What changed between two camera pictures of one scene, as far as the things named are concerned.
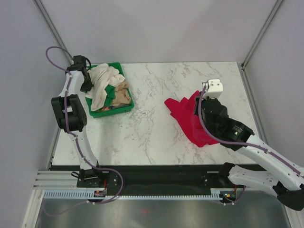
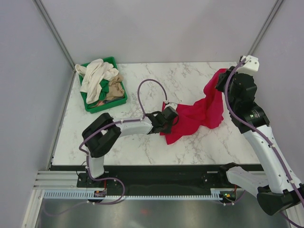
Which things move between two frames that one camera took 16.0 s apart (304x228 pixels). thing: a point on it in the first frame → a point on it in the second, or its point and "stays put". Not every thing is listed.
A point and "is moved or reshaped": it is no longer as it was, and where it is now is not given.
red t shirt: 183,112 is moved or reshaped
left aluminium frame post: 53,30 stays put
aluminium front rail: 51,180 stays put
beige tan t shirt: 122,94 → 116,89
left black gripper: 84,89 → 168,130
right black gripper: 195,111 → 223,77
